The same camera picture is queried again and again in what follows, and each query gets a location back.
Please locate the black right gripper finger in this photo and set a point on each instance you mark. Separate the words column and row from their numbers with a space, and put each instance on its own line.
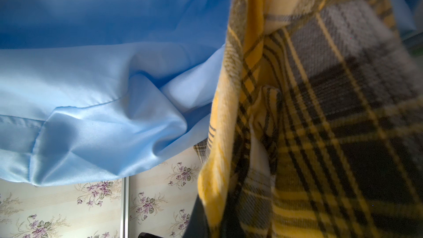
column 195, row 221

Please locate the yellow plaid shirt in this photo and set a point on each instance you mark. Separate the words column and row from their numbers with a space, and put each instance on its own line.
column 316, row 128

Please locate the light blue shirt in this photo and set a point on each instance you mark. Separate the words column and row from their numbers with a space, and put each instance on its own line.
column 103, row 89

